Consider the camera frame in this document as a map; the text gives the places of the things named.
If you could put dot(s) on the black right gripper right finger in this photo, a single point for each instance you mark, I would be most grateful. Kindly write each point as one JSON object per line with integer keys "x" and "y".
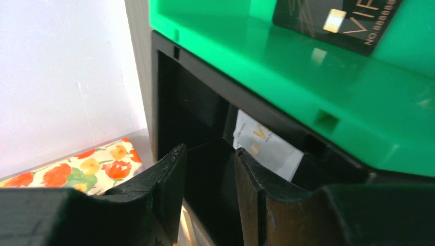
{"x": 275, "y": 212}

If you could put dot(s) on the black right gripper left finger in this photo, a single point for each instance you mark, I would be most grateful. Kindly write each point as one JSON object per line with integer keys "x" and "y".
{"x": 144, "y": 210}

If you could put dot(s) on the white card in black bin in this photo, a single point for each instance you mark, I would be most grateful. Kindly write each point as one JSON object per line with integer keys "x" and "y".
{"x": 266, "y": 147}

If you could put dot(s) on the dark card in green bin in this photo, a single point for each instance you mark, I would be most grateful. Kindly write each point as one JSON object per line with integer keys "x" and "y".
{"x": 354, "y": 25}

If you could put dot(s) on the floral fabric bag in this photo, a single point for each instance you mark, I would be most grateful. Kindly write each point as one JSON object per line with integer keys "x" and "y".
{"x": 92, "y": 172}

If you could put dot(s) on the green double storage bin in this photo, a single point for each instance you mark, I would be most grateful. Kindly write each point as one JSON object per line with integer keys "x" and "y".
{"x": 379, "y": 108}

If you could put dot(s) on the black storage bin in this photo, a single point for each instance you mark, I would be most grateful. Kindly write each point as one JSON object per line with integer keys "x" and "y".
{"x": 196, "y": 104}

